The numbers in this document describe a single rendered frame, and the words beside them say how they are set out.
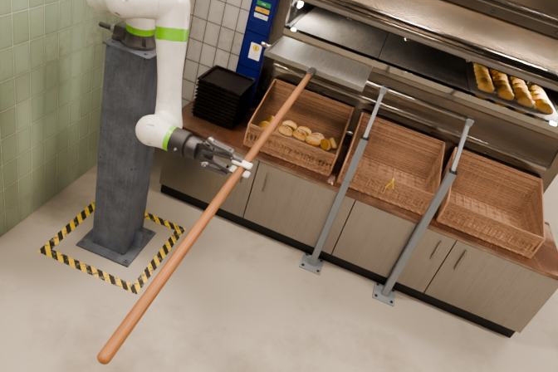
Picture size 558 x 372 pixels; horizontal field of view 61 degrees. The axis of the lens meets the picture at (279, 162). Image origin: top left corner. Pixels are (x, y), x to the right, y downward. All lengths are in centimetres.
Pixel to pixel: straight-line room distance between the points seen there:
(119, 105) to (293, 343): 148
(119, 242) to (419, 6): 212
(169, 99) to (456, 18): 176
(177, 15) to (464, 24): 173
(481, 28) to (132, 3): 194
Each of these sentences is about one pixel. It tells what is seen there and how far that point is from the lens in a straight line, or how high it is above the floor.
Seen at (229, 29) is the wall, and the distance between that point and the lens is 319.
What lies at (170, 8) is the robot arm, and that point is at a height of 152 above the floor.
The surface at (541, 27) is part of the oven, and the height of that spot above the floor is 165.
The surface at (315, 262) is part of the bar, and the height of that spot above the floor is 4.
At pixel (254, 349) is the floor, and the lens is 257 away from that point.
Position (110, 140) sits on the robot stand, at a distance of 243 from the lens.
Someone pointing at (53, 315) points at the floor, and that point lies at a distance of 259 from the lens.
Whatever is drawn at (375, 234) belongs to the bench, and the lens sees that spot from 289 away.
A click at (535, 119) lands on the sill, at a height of 117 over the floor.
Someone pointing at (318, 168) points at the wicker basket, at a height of 61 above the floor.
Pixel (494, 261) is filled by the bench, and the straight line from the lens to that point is 297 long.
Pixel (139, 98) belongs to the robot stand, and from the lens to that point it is 224.
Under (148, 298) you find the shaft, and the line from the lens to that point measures 121.
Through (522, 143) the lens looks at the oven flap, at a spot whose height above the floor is 101.
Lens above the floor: 205
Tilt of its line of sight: 32 degrees down
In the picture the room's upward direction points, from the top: 18 degrees clockwise
